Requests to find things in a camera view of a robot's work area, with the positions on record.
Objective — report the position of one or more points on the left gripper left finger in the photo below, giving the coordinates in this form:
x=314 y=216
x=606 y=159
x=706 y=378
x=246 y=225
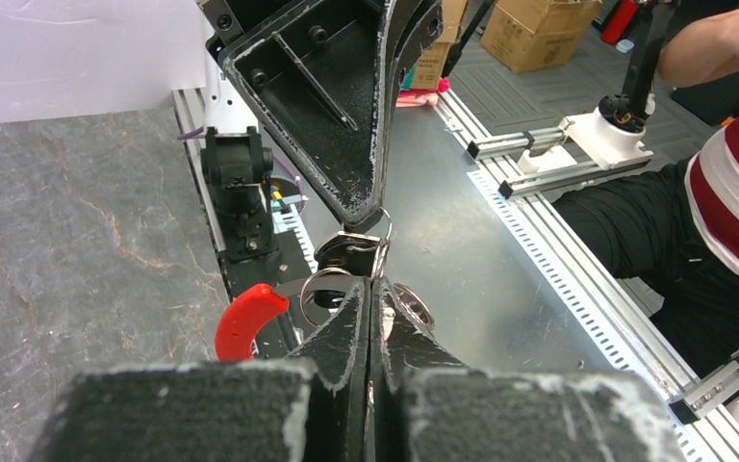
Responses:
x=307 y=406

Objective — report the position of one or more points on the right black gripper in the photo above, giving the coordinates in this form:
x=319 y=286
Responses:
x=323 y=78

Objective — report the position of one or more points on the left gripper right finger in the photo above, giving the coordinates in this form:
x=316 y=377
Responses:
x=430 y=406

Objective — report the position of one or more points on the keyring loop with red tag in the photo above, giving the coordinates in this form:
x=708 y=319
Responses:
x=261 y=312

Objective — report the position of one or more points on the key with black head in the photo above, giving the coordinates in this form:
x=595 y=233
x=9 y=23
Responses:
x=358 y=254

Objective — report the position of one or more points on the leader arm white base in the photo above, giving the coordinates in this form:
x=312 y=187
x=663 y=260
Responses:
x=611 y=135

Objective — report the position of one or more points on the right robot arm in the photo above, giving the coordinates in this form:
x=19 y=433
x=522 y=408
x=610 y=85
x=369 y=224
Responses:
x=236 y=168

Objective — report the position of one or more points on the cardboard box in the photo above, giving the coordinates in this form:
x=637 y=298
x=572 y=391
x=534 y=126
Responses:
x=531 y=35
x=426 y=74

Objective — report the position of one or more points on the red cloth item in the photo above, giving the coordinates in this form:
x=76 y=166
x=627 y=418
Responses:
x=417 y=98

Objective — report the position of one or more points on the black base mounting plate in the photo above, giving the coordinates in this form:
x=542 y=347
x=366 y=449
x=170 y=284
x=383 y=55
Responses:
x=285 y=264

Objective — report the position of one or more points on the red fire extinguisher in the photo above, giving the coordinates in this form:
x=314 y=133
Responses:
x=618 y=21

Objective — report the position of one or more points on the person in striped shirt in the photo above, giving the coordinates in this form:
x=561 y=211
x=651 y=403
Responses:
x=677 y=229

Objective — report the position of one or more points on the toothed cable duct strip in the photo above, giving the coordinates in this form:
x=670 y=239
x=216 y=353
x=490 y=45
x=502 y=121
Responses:
x=286 y=211

